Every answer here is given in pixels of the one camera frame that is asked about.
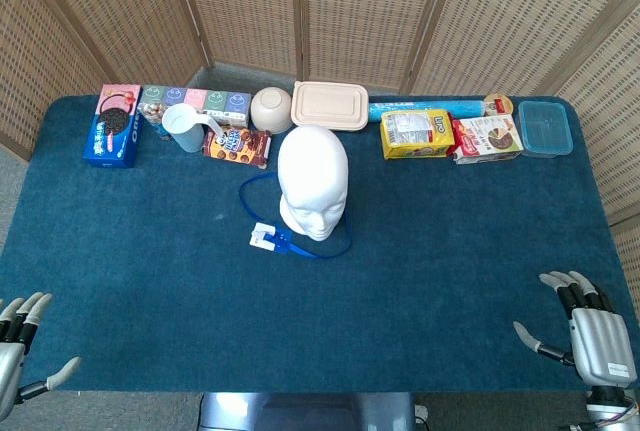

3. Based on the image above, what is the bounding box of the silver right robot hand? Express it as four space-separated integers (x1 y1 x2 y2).
513 270 632 395

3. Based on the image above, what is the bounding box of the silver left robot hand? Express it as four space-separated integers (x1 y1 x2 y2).
0 291 82 420

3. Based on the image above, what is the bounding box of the blue lanyard with badge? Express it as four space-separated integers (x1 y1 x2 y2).
238 174 354 261

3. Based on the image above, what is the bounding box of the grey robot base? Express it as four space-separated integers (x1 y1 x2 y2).
198 391 419 431

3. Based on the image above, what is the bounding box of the white foam mannequin head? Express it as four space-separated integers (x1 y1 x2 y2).
277 125 350 244

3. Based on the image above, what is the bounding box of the blue transparent plastic container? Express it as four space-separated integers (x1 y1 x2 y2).
517 100 574 159

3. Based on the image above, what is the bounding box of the red white cake box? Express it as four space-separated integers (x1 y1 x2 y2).
451 114 525 166

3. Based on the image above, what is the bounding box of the blue Oreo cookie box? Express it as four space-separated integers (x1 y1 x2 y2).
82 83 146 169

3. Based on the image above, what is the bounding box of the dark blue table cloth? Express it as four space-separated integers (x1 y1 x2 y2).
0 94 640 395

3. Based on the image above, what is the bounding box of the small red-lidded cup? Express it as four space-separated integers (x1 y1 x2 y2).
482 92 515 117

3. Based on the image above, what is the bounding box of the yellow Lipo biscuit bag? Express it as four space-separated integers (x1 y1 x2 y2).
379 109 457 161

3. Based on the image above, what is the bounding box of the cyan blue roll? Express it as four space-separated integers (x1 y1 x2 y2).
368 98 486 124

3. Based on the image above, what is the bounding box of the brown chocolate cookie packet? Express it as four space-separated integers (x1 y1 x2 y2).
202 125 273 171

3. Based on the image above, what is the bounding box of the pastel smiley tissue pack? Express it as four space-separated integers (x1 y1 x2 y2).
138 84 252 128

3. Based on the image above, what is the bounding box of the beige lidded lunch box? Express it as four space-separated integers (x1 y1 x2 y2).
290 80 370 133

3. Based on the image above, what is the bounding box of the beige upturned bowl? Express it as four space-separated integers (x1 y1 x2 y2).
249 86 293 133

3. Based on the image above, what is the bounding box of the rattan folding screen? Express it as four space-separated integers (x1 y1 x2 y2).
0 0 640 332

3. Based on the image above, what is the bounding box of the pale blue white-handled cup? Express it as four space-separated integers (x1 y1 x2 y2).
160 103 227 154

